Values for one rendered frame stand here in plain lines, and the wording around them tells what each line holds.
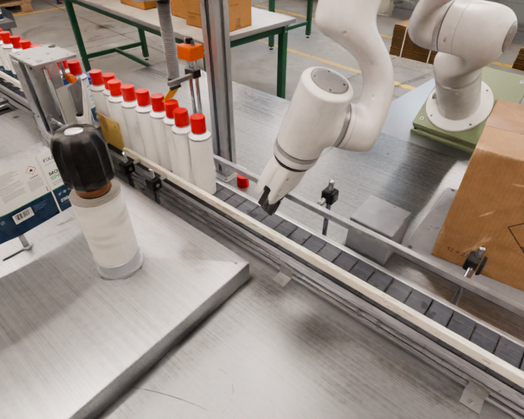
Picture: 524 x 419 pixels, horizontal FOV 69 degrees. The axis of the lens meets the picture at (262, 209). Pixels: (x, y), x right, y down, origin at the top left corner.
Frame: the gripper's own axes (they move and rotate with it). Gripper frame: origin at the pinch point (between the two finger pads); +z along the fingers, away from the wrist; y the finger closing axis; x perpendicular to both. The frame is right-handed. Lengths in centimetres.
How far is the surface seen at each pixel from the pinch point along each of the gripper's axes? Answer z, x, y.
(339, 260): 0.0, 18.5, -1.1
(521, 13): 77, -21, -547
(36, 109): 17, -67, 15
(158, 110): 1.4, -36.2, 0.4
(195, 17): 65, -149, -125
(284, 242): 0.6, 7.9, 4.6
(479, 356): -12.2, 43.7, 4.6
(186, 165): 7.1, -22.7, 2.6
